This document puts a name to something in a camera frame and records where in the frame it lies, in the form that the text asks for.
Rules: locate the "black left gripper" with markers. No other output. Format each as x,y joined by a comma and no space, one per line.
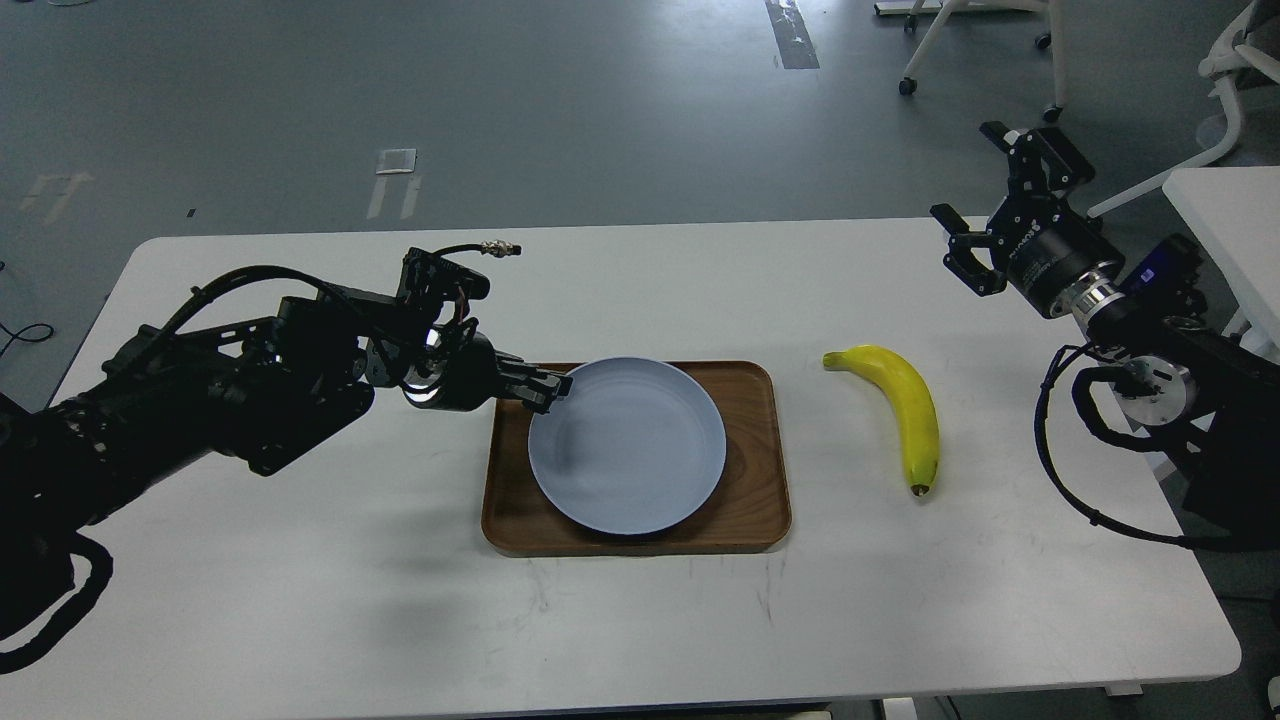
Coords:
474,371

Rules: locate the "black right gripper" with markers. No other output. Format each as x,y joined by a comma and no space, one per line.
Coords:
1035,240

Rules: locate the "light blue plate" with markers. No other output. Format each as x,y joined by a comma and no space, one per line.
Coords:
637,446

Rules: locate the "yellow banana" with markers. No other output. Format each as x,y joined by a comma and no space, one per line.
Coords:
911,402

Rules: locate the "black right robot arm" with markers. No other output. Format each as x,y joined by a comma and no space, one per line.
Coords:
1162,382

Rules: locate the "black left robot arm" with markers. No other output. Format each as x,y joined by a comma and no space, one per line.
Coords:
262,363

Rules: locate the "white side table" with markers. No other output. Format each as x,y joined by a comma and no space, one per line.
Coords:
1234,212

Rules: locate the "brown wooden tray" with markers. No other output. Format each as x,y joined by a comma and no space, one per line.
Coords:
749,512

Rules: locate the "grey floor tape strip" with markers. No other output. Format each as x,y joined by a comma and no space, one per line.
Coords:
796,50

